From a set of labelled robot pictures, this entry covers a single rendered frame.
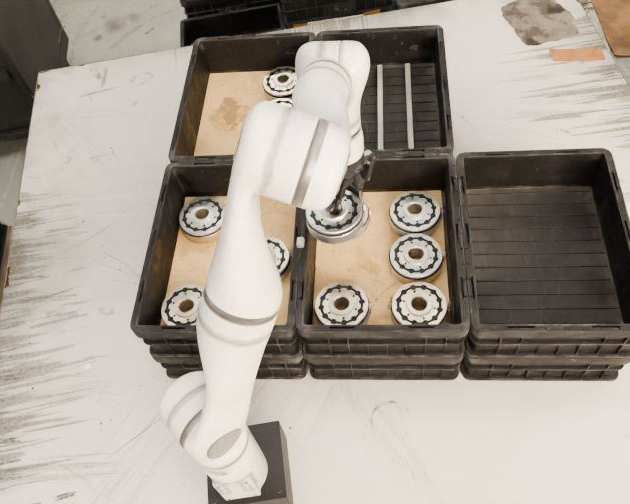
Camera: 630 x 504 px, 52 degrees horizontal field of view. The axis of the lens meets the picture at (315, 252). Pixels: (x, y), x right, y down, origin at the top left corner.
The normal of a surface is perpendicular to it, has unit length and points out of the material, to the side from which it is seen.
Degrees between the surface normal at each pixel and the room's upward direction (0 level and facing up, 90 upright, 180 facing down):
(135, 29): 0
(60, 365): 0
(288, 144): 29
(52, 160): 0
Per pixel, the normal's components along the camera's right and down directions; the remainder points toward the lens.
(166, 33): -0.11, -0.55
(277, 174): -0.14, 0.54
